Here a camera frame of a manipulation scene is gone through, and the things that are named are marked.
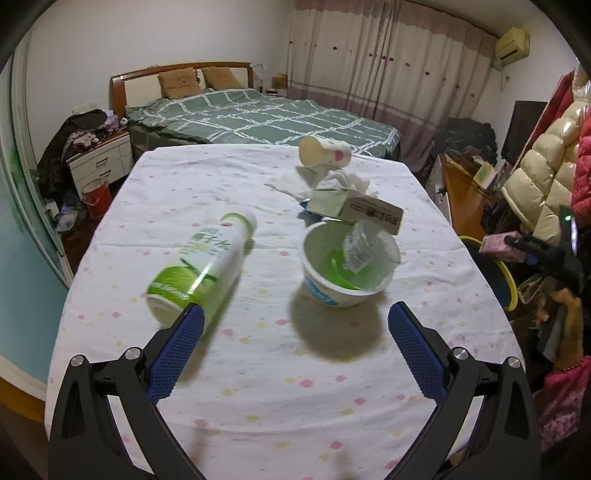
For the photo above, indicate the brown pillow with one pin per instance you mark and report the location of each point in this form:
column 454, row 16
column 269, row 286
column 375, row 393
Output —
column 179, row 83
column 220, row 78

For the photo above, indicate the white tissue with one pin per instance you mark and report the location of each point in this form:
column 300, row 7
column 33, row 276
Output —
column 300, row 182

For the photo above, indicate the black television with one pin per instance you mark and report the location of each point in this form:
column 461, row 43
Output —
column 525, row 116

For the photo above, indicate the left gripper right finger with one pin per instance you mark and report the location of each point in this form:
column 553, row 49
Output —
column 421, row 350

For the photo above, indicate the person's right hand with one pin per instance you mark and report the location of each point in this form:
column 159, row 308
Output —
column 570, row 351

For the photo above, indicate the red bucket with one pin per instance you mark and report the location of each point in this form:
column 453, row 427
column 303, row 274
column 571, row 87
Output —
column 97, row 198

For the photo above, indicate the wooden low cabinet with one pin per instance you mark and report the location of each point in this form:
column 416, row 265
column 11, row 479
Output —
column 467, row 200

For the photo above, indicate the white dotted tablecloth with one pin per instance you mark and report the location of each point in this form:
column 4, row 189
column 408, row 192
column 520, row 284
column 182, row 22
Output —
column 281, row 387

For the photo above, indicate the brown cardboard packet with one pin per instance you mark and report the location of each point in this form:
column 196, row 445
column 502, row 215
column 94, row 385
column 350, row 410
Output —
column 363, row 207

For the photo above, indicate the clothes pile on cabinet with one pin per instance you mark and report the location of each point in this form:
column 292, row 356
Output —
column 466, row 136

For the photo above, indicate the blue white small wrapper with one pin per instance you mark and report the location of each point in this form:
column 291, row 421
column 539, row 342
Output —
column 304, row 205

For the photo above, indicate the green checked bed quilt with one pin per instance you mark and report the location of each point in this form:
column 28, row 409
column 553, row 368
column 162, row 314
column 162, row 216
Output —
column 246, row 116

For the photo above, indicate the green white carton box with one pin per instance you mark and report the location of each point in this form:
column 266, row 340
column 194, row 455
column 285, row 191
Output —
column 328, row 203

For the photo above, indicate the plastic label cup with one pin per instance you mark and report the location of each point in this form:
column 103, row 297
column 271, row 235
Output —
column 368, row 245

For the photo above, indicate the wooden bed headboard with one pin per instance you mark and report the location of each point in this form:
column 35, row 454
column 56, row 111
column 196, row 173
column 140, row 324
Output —
column 140, row 87

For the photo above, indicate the pink white curtain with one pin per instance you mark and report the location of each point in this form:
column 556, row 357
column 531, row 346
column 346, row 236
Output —
column 396, row 62

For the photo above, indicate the white paper cup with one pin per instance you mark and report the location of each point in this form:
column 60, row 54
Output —
column 316, row 151

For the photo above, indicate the brown right pillow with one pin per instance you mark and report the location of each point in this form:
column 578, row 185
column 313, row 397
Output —
column 220, row 78

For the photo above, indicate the white plastic yogurt bowl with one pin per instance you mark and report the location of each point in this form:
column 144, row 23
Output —
column 325, row 276

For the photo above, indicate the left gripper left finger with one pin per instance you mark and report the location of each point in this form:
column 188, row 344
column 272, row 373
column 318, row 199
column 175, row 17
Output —
column 169, row 349

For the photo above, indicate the cream puffer jacket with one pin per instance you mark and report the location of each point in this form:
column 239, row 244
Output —
column 543, row 182

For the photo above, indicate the wall air conditioner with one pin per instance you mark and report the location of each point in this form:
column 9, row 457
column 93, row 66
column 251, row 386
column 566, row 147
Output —
column 514, row 45

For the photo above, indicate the black bin yellow rim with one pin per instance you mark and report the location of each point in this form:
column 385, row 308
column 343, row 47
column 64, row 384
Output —
column 495, row 272

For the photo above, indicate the white nightstand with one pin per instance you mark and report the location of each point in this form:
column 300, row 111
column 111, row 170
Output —
column 109, row 160

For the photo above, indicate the green white drink bottle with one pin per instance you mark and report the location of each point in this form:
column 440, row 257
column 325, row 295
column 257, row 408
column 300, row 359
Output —
column 204, row 270

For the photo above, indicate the dark clothes pile on nightstand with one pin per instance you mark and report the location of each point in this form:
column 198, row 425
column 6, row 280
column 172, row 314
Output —
column 77, row 132

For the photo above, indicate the brown left pillow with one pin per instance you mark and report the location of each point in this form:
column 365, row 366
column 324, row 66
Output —
column 179, row 83

